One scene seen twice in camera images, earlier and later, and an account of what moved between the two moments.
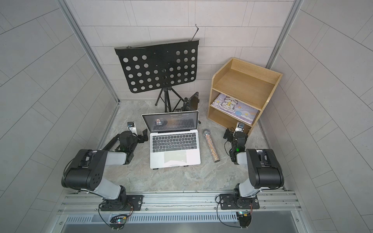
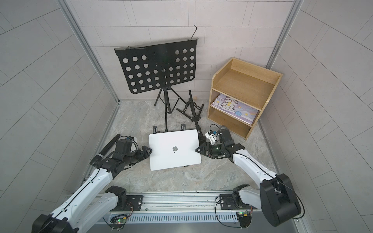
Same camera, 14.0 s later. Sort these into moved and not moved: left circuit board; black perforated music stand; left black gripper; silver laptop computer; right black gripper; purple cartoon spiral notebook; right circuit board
Moved: left black gripper; right black gripper; silver laptop computer
Not moved: purple cartoon spiral notebook; left circuit board; right circuit board; black perforated music stand
